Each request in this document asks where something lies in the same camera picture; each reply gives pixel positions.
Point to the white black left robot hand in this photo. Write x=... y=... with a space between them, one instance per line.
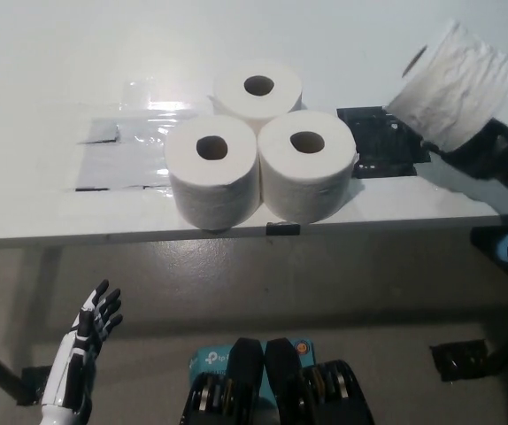
x=81 y=341

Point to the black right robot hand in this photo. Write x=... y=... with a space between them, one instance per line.
x=488 y=155

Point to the black robot legs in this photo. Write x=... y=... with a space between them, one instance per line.
x=249 y=376

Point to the smooth white toilet paper roll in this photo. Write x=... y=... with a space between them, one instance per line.
x=307 y=186
x=214 y=190
x=276 y=102

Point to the black object with blue part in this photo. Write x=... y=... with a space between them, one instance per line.
x=486 y=245

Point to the black tape square patch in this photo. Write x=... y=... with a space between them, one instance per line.
x=382 y=141

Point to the teal tp-link box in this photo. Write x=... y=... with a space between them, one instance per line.
x=207 y=358

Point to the clear plastic over grey patch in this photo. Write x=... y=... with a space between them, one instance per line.
x=117 y=164

